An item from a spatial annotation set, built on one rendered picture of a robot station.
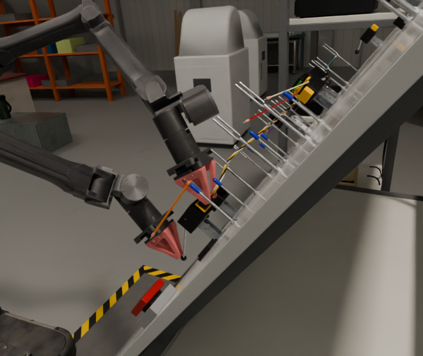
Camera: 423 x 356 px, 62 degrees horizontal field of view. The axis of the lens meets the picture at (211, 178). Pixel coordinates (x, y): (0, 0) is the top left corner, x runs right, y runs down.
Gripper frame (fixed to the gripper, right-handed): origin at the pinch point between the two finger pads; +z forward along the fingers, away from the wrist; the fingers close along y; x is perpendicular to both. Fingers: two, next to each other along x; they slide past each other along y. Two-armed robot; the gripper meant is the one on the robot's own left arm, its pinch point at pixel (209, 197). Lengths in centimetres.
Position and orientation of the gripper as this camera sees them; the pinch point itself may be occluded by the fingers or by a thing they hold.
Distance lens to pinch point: 73.3
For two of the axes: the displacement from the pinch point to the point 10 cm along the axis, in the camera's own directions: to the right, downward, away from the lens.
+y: 3.6, -2.8, 8.9
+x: -8.1, 3.8, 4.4
